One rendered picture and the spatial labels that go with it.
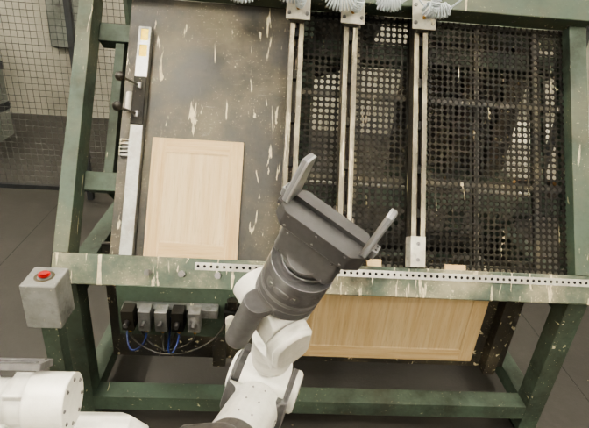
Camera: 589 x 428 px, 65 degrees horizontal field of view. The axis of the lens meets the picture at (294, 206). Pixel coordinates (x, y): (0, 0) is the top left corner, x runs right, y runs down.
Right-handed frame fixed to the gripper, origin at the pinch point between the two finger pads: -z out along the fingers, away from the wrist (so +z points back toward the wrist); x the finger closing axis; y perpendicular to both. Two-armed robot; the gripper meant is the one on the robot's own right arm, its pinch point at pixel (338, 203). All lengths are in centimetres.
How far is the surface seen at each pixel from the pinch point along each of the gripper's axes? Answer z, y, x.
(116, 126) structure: 99, 85, 109
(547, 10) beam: 2, 201, -10
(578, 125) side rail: 31, 185, -50
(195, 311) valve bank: 122, 54, 32
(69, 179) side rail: 110, 58, 104
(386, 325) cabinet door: 137, 122, -36
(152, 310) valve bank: 130, 48, 46
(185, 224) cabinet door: 110, 75, 58
